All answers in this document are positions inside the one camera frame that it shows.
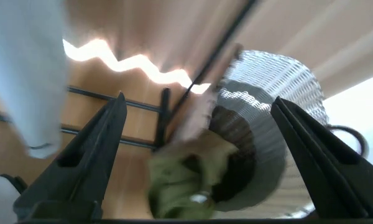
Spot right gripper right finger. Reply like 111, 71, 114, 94
270, 96, 373, 218

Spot pale grey shorts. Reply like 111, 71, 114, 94
0, 0, 70, 159

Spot black clothes rack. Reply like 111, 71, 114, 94
0, 0, 259, 152

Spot white laundry basket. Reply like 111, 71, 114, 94
170, 43, 370, 219

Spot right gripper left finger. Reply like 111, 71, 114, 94
13, 92, 127, 220

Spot green garment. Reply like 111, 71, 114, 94
147, 130, 239, 220

